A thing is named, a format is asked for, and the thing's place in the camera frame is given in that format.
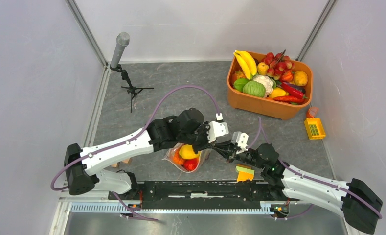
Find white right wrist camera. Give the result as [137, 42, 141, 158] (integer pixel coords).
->
[231, 131, 249, 154]

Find yellow banana bunch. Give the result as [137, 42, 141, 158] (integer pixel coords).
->
[233, 50, 257, 80]

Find orange yellow block stack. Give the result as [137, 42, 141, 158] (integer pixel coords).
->
[235, 164, 255, 182]

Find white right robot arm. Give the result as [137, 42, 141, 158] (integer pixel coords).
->
[213, 141, 383, 235]

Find yellow toy potato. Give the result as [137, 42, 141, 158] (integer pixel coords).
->
[293, 70, 308, 87]

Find small yellow toy fruit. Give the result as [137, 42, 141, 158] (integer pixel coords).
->
[257, 62, 270, 75]

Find small red toy pepper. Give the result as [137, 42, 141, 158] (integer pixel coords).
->
[279, 70, 294, 83]

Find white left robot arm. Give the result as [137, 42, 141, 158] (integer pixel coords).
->
[64, 108, 212, 200]

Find yellow toy pepper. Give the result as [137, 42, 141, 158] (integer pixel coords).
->
[268, 87, 289, 99]

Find small orange toy piece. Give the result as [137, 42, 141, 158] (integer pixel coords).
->
[306, 107, 319, 118]

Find yellow toy lemon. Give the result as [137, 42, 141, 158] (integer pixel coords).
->
[179, 144, 200, 160]

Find clear dotted zip top bag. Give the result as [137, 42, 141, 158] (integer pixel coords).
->
[163, 143, 211, 173]

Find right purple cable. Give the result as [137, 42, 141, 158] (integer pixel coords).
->
[248, 117, 383, 221]

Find red toy chili pepper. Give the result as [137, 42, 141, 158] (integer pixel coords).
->
[280, 82, 306, 98]

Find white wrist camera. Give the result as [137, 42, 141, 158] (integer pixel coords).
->
[207, 113, 229, 143]
[231, 131, 249, 154]

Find green toy lime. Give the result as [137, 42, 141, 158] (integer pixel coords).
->
[233, 78, 249, 93]

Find white toy cauliflower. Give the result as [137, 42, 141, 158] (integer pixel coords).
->
[253, 75, 276, 97]

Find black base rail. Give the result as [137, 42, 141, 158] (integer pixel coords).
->
[120, 180, 288, 210]

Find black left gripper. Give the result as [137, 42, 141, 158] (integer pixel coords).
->
[179, 121, 218, 155]

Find orange toy pumpkin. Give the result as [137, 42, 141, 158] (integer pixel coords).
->
[172, 149, 185, 166]

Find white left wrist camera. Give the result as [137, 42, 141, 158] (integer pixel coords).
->
[207, 113, 229, 143]

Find green toy cabbage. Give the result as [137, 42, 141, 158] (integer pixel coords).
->
[242, 81, 266, 97]

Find orange plastic bin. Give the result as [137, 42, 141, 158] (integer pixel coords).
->
[226, 57, 314, 120]

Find yellow toy basket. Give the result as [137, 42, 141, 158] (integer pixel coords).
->
[304, 118, 326, 140]

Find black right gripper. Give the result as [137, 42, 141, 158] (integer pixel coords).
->
[213, 139, 265, 170]

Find grey microphone on tripod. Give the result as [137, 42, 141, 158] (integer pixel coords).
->
[109, 31, 155, 113]

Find orange textured toy fruit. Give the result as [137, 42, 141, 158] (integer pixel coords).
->
[230, 70, 246, 86]

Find red grape bunch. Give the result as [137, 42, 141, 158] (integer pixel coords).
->
[262, 50, 295, 80]

